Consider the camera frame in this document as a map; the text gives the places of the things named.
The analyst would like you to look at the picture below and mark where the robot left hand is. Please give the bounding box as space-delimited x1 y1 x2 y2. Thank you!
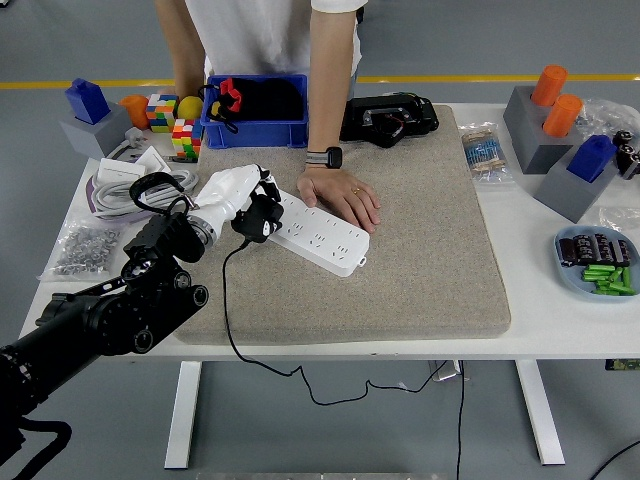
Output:
194 163 286 241

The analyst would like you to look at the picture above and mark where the person's left hand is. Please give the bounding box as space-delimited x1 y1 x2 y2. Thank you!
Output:
296 167 382 234

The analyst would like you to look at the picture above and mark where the black plug adapter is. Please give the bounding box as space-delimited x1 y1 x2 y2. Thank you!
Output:
231 194 285 246

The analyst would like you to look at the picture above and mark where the white power strip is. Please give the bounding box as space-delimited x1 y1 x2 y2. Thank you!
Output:
264 185 372 279

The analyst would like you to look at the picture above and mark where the thin black adapter cord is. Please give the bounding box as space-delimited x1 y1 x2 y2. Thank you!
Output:
221 240 461 407

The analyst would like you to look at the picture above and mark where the blue plastic bin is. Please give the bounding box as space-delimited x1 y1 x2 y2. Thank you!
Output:
199 74 310 150

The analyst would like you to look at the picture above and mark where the multicolour puzzle cube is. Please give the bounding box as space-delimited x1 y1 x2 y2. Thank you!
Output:
144 93 180 134
170 118 205 160

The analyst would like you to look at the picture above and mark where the yellow ball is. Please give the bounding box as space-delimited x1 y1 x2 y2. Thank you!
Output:
177 95 205 120

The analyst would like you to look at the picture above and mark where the black machine housing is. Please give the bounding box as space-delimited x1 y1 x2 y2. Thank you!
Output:
339 92 441 149

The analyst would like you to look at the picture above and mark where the red and black small pouch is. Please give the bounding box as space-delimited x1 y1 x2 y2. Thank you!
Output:
205 77 245 134

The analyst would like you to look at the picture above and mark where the grey-brown mat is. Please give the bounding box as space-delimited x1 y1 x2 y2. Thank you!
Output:
170 103 512 346

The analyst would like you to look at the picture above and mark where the black cloth pouch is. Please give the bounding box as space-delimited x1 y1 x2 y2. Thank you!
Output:
234 77 306 123

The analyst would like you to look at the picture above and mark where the orange plastic cone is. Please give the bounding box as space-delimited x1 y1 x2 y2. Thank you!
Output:
117 94 150 130

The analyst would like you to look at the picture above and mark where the grey single-slot stand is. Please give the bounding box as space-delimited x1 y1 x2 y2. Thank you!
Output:
532 144 621 225
58 102 134 160

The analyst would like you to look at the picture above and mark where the purple flat piece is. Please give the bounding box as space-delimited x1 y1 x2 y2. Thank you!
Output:
85 174 146 224

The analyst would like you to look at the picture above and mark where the clear bag of resistors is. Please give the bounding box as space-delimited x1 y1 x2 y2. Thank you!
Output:
458 121 516 185

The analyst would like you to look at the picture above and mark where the clear bag of screws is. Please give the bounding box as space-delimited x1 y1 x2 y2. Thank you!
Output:
39 219 126 282

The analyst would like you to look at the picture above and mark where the person's torso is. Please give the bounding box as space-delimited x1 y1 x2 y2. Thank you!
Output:
183 0 371 99

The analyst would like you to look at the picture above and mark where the blue house-shaped block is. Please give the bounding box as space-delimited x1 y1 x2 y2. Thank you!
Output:
566 134 619 184
64 77 111 125

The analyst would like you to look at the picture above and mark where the grey two-slot stand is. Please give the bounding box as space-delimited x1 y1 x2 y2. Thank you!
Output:
502 84 586 175

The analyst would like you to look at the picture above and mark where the white table leg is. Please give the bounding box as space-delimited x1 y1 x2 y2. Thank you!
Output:
163 360 203 470
515 359 566 467

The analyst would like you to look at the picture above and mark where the orange cylinder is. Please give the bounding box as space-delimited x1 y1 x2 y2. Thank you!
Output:
530 64 570 107
542 93 585 139

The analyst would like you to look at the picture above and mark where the light blue plate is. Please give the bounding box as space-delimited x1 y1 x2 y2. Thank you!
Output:
553 224 640 304

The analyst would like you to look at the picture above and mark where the large clear plastic bag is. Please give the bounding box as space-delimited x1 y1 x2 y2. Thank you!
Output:
574 96 640 146

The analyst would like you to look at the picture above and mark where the small clear plastic bag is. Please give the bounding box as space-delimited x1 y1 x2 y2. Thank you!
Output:
598 205 640 234

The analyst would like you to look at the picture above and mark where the black wristwatch grey strap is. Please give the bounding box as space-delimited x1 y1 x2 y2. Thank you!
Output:
305 145 344 169

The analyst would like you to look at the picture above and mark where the grey coiled power cord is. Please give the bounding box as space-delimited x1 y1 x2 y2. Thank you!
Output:
91 141 201 222

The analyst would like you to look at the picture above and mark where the metal bracket under table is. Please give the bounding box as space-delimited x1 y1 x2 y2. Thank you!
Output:
428 359 464 384

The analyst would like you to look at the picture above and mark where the black hanging cable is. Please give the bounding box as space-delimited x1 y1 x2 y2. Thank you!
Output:
453 360 467 480

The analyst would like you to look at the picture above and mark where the black floor cable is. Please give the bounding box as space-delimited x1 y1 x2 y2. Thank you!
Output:
588 438 640 480

